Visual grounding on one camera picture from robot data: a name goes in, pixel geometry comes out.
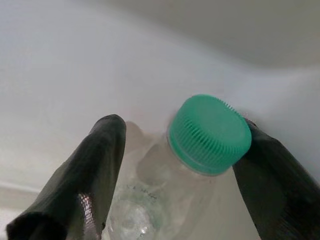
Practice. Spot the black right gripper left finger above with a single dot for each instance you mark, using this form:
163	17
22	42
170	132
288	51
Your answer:
82	180

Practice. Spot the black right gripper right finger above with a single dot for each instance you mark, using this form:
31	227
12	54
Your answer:
280	190

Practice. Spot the green-capped clear water bottle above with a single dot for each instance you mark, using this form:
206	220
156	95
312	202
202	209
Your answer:
210	130

